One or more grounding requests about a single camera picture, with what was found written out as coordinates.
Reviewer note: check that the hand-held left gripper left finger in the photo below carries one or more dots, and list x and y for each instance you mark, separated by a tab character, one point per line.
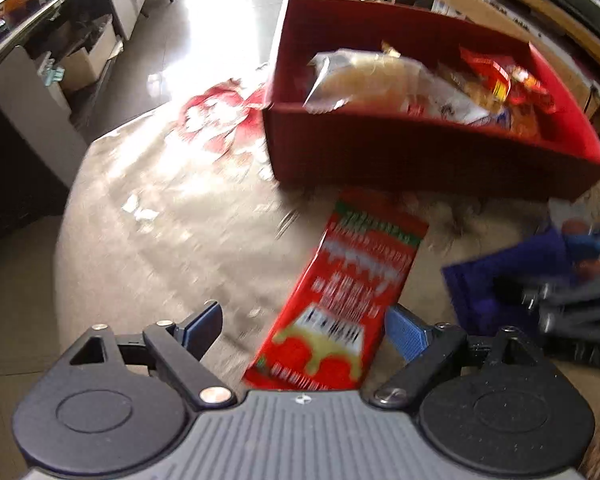
202	325

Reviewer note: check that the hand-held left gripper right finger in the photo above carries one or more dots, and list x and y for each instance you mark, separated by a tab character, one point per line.
405	332

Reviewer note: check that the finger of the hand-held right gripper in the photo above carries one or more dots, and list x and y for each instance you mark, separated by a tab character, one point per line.
587	245
555	297

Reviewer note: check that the dark blue snack packet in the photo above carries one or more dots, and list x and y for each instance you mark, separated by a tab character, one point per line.
485	280

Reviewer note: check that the long red snack packet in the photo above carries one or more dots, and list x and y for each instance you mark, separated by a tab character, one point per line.
340	300

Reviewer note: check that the red cardboard box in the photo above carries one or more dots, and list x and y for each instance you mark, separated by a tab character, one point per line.
380	150

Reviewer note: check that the yellow snack packet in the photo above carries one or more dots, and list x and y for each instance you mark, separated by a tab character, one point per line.
522	122

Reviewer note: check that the red orange snack packet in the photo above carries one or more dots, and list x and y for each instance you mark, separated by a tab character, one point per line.
535	90

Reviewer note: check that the small red snack packet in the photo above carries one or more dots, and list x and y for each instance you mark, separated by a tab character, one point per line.
485	67

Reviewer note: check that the red white plastic wrapper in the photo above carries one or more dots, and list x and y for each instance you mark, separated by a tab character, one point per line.
215	115

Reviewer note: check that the clear bread packet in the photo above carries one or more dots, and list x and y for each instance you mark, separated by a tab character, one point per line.
360	77

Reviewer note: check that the white blue tissue pack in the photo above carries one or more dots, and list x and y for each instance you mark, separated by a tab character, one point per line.
50	72

